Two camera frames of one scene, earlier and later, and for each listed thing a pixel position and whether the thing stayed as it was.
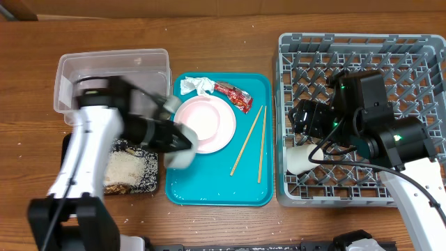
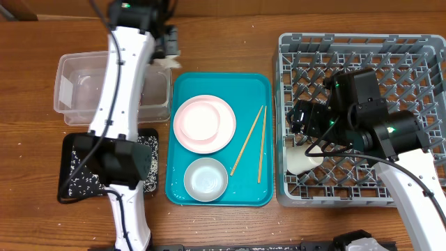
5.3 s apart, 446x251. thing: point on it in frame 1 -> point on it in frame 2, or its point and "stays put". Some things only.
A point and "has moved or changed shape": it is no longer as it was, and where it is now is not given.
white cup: [297, 158] stays put
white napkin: [201, 85] -> [166, 61]
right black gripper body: [320, 120] stays put
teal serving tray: [241, 173] stays put
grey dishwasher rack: [414, 67] stays put
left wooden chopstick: [245, 141] stays put
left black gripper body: [157, 136] -> [165, 29]
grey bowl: [182, 158] -> [205, 179]
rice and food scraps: [130, 170] has moved or changed shape
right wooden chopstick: [263, 143] stays put
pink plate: [212, 117] stays put
